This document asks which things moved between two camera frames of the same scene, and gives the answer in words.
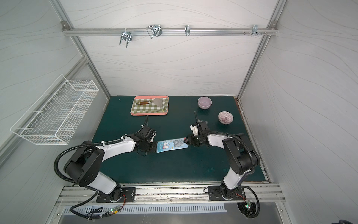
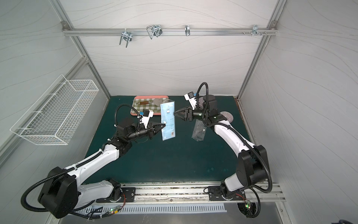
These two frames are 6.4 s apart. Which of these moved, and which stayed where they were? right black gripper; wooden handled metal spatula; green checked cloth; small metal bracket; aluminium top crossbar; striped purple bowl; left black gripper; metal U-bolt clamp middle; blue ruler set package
Moved: left black gripper; right black gripper; blue ruler set package
Stayed: wooden handled metal spatula; metal U-bolt clamp middle; small metal bracket; green checked cloth; striped purple bowl; aluminium top crossbar
